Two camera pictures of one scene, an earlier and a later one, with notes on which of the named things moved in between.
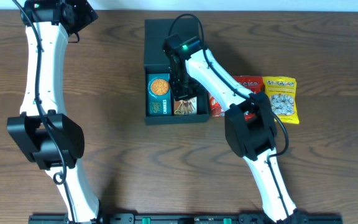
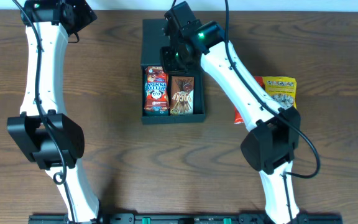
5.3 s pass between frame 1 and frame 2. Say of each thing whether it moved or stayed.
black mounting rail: stayed
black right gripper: moved
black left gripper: stayed
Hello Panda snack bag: moved
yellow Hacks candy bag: stayed
